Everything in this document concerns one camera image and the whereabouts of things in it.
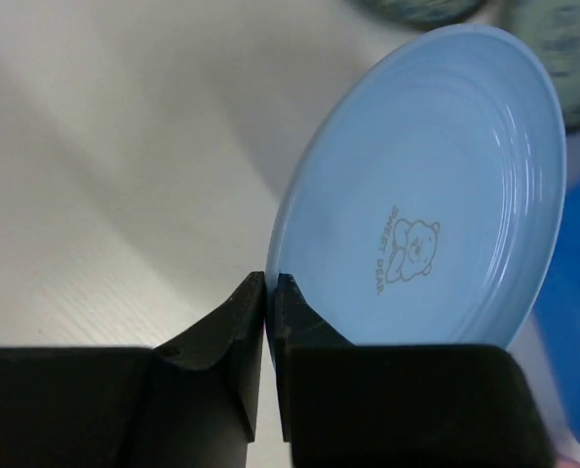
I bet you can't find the teal patterned plate far left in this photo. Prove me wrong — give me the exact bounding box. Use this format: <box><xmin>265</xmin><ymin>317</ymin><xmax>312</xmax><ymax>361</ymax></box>
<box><xmin>349</xmin><ymin>0</ymin><xmax>487</xmax><ymax>31</ymax></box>

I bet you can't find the light blue plate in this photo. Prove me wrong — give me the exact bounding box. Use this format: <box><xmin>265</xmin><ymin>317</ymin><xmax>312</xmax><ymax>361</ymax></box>
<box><xmin>265</xmin><ymin>23</ymin><xmax>566</xmax><ymax>348</ymax></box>

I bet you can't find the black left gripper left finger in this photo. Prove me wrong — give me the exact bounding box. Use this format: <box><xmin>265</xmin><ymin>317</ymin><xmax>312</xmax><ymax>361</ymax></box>
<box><xmin>154</xmin><ymin>271</ymin><xmax>264</xmax><ymax>443</ymax></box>

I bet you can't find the teal patterned plate near bin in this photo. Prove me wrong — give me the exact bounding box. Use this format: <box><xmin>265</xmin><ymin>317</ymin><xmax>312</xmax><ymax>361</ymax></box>
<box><xmin>500</xmin><ymin>1</ymin><xmax>580</xmax><ymax>133</ymax></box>

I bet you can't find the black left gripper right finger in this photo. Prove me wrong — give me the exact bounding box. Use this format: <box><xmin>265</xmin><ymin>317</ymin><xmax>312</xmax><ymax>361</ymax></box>
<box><xmin>265</xmin><ymin>273</ymin><xmax>353</xmax><ymax>443</ymax></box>

